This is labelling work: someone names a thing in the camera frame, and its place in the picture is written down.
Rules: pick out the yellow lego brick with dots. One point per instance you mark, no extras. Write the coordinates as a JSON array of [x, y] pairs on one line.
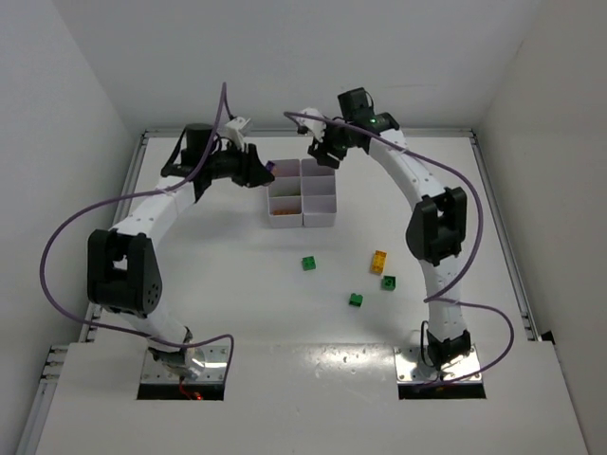
[[378, 262]]

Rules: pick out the white divided container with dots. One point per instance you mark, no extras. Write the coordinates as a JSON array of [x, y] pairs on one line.
[[319, 194], [285, 193]]

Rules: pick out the left white divided container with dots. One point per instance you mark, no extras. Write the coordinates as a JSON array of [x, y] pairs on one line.
[[285, 193]]

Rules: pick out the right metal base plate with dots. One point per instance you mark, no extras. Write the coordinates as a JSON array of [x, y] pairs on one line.
[[411, 370]]

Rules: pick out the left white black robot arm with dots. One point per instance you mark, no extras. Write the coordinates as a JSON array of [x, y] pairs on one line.
[[123, 276]]

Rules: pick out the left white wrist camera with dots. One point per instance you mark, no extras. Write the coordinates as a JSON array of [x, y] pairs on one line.
[[236, 131]]

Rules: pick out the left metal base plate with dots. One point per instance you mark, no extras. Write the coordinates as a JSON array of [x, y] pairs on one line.
[[202, 365]]

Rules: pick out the green two-by-two lego brick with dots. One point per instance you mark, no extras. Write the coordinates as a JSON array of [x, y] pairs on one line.
[[309, 263]]

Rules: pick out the dark green lego brick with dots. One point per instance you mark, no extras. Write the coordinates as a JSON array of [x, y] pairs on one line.
[[356, 300]]

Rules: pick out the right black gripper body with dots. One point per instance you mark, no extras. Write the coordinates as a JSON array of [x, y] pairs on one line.
[[327, 149]]

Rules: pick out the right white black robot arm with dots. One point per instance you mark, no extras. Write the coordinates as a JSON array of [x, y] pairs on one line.
[[437, 228]]

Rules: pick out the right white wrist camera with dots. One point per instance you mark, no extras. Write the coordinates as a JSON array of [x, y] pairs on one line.
[[311, 122]]

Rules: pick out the right white divided container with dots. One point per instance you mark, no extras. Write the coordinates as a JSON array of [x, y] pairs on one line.
[[319, 194]]

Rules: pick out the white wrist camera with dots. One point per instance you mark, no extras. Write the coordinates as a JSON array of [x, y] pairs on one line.
[[236, 131], [311, 122]]

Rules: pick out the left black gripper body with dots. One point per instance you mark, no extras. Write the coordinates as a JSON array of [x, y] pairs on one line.
[[247, 167]]

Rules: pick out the metal base plate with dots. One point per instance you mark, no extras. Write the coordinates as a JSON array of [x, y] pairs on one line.
[[411, 370], [202, 365]]

